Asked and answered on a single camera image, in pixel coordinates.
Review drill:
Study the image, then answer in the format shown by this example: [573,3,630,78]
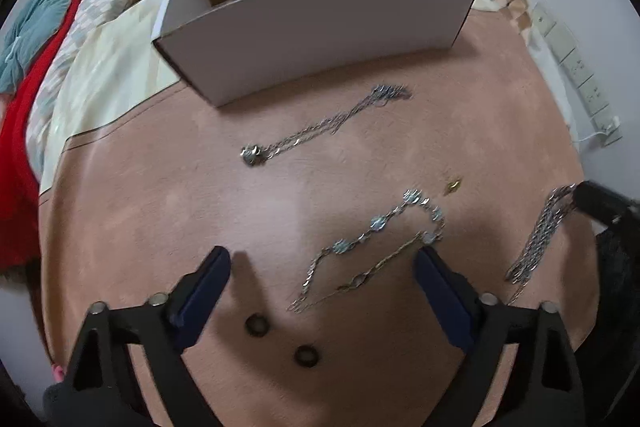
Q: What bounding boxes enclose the red cloth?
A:
[0,0,173,270]

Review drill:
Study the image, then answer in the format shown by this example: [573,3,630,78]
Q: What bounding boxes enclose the white cardboard box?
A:
[151,0,486,108]

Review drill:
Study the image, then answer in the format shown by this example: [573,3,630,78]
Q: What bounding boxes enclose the black ring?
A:
[244,314,269,338]
[293,345,319,369]

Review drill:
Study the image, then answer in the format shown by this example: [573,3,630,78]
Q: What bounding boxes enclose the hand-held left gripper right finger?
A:
[414,246,587,427]

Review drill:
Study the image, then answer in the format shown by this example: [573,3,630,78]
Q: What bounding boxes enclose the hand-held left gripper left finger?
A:
[50,246,233,427]

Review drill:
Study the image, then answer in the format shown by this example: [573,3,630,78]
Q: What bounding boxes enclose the silver pendant necklace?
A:
[240,84,414,168]

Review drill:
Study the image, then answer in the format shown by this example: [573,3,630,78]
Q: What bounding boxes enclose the white wall socket strip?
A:
[531,3,624,148]

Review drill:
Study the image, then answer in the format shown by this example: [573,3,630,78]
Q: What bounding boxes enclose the silver chain necklace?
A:
[504,185,581,304]

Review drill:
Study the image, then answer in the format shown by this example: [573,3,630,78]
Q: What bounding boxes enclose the teal cloth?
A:
[0,0,190,94]

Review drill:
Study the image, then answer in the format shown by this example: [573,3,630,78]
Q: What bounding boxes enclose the blue flower charm necklace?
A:
[287,189,446,314]

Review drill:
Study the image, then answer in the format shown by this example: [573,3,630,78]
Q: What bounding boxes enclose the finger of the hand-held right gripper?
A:
[572,180,640,228]

